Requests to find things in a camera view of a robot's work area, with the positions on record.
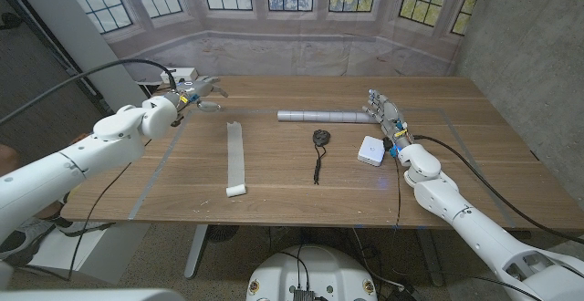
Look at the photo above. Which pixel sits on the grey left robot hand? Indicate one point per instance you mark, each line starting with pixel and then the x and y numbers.
pixel 194 89

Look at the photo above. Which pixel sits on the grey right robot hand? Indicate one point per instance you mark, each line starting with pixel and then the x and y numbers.
pixel 390 111

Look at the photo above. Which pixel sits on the white gauze bandage strip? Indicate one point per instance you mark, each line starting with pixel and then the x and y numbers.
pixel 236 155

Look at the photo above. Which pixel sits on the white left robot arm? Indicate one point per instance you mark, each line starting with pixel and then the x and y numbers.
pixel 114 130

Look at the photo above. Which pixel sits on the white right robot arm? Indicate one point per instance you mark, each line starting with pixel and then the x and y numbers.
pixel 479 232

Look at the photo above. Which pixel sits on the small white square box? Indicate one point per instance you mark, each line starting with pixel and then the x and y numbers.
pixel 372 150

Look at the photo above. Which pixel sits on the long white cylindrical flashlight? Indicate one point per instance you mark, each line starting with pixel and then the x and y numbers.
pixel 319 116

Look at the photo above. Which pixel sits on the white power strip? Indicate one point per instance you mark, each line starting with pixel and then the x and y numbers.
pixel 178 75

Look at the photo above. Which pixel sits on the printed window backdrop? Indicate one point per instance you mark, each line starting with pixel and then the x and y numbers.
pixel 292 41

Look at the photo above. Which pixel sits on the orange block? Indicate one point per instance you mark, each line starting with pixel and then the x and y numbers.
pixel 82 138

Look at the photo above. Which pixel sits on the white slanted column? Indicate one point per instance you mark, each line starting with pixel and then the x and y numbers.
pixel 77 32

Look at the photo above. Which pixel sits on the grey table leg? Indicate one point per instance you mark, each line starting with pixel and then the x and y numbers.
pixel 195 253
pixel 429 255

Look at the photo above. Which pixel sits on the grey perforated partition panel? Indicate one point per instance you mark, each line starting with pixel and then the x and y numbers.
pixel 524 41
pixel 27 55

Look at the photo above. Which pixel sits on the white robot torso base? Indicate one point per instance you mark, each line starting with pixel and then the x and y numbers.
pixel 337 269

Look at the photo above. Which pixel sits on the white floor base plate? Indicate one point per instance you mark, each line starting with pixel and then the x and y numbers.
pixel 105 255

